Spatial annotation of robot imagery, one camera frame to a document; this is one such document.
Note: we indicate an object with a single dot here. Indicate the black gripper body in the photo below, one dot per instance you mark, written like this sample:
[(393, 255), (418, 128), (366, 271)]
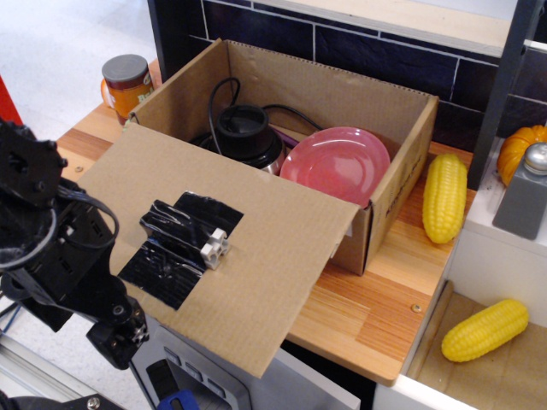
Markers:
[(120, 326)]

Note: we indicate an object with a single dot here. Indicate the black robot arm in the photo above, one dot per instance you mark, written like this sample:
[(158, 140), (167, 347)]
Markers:
[(56, 247)]

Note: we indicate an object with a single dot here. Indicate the grey toy oven door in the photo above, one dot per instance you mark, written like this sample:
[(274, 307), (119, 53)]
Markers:
[(169, 362)]

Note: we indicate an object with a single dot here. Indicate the black and silver blender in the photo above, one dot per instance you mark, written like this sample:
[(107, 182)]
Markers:
[(243, 133)]

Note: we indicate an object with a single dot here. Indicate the red box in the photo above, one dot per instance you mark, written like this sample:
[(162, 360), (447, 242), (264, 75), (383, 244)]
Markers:
[(8, 110)]

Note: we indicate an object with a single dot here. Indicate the orange can with grey lid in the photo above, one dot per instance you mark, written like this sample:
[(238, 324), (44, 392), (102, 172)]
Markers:
[(128, 83)]

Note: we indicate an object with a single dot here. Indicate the pink plastic plate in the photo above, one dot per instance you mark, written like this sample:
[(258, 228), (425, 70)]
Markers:
[(345, 162)]

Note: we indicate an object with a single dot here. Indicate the yellow toy corn on counter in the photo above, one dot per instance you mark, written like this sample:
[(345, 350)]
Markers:
[(444, 198)]

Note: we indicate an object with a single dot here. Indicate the yellow toy corn in sink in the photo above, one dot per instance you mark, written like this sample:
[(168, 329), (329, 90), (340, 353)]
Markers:
[(485, 331)]

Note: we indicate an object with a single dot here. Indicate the grey salt shaker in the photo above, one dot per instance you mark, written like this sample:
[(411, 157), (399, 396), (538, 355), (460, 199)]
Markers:
[(522, 209)]

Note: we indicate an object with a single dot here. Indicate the orange toy pumpkin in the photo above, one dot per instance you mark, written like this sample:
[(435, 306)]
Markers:
[(513, 149)]

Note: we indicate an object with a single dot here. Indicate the white block handle with tape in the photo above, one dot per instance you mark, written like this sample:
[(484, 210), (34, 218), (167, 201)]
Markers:
[(184, 241)]

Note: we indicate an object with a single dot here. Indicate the purple utensil handle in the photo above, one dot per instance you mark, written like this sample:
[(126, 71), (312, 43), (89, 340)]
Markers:
[(289, 142)]

